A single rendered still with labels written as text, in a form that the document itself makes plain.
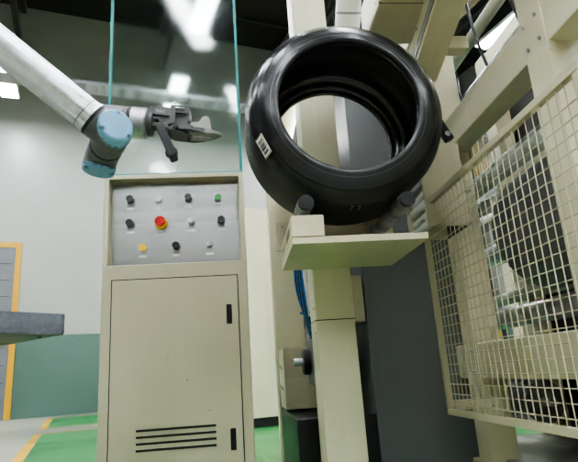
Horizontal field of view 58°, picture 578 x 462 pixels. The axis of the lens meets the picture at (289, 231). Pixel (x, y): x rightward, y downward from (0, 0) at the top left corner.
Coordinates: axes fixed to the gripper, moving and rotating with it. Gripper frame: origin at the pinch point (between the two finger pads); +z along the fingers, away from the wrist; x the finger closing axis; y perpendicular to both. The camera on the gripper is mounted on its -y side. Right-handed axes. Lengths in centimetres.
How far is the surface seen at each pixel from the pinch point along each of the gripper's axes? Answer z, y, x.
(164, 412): -13, -81, 59
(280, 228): 21.6, -19.0, 25.1
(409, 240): 55, -29, -8
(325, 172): 30.8, -13.1, -11.9
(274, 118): 16.2, 1.3, -12.1
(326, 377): 39, -65, 28
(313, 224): 28.6, -27.0, -9.4
